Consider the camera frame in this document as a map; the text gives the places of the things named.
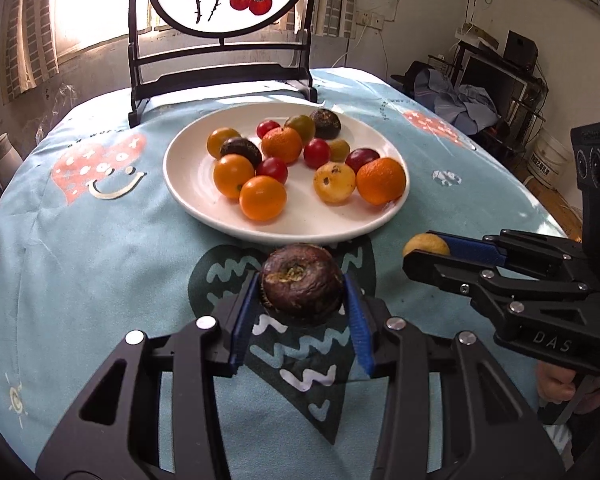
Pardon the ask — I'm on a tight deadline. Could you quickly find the yellow longan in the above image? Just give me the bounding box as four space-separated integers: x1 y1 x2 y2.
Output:
402 232 451 257

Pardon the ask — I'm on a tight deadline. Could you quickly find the large orange mandarin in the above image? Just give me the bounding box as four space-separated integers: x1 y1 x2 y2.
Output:
356 157 406 206

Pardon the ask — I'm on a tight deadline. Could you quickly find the dark water chestnut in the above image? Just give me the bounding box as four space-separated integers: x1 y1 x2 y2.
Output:
260 244 344 327
220 136 263 170
310 108 341 141

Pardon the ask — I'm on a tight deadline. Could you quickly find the yellow-green longan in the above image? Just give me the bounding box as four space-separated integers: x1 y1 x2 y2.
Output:
328 139 351 162

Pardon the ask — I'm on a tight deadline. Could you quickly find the small orange mandarin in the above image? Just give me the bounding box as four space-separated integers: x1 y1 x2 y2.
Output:
261 127 303 165

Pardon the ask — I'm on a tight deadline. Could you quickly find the person's right hand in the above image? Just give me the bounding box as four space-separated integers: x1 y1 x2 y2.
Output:
535 361 600 414

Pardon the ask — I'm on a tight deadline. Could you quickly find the white plastic bucket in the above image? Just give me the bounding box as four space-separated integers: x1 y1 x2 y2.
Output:
527 128 572 188

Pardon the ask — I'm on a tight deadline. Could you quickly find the blue clothes pile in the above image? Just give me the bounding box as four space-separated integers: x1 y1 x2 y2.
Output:
414 68 501 136

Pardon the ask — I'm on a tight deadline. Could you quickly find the black metal shelf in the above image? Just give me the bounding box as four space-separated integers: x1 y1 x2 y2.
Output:
451 37 548 162

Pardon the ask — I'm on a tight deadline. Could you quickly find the dark red cherry tomato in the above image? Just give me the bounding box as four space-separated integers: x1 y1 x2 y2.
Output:
344 148 380 174

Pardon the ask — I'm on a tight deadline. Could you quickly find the light blue patterned tablecloth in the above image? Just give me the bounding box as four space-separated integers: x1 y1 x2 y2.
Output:
0 68 562 479

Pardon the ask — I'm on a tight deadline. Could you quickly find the yellow spotted loquat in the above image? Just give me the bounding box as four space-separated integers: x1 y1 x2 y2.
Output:
313 162 356 204

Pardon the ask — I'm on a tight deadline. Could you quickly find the red cherry tomato right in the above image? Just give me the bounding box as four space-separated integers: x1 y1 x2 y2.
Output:
303 139 330 169

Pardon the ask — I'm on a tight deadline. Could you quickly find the white oval plate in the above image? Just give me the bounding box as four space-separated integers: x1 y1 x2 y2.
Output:
162 96 410 245

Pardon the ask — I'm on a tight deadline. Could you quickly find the orange tomato front middle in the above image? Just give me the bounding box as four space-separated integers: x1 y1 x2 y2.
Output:
239 176 287 222

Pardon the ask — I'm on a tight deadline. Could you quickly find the orange tomato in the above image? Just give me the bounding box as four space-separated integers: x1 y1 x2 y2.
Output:
239 176 287 222
213 154 256 200
206 128 240 159

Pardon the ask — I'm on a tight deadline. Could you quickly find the green-yellow tomato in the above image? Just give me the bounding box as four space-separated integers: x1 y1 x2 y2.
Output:
285 115 315 146

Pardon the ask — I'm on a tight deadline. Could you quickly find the red cherry tomato left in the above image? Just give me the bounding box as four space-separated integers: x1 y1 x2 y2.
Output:
256 119 280 139

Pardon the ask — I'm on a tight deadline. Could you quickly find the orange tomato front left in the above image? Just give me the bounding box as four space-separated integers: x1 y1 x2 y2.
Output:
213 154 256 200

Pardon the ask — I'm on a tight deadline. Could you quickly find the orange tomato back left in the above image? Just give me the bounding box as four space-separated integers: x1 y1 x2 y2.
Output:
206 128 240 159

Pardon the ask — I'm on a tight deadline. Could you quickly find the brick pattern curtain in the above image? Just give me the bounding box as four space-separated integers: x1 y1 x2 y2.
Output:
1 0 59 103

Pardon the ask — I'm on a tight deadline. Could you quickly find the black framed painted screen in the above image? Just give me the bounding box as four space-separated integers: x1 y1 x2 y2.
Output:
128 0 317 127

